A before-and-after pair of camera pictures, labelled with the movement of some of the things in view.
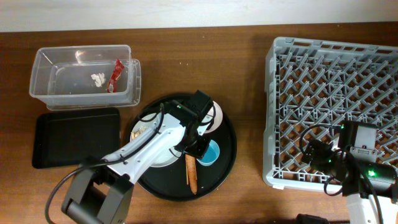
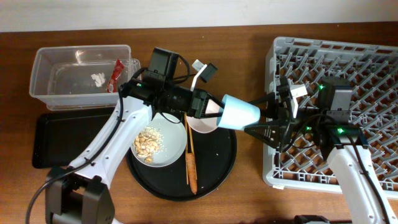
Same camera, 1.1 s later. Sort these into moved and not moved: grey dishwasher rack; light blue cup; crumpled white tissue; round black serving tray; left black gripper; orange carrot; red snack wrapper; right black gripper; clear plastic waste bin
Moved: left black gripper; light blue cup; right black gripper
Not moved: crumpled white tissue; clear plastic waste bin; round black serving tray; red snack wrapper; orange carrot; grey dishwasher rack
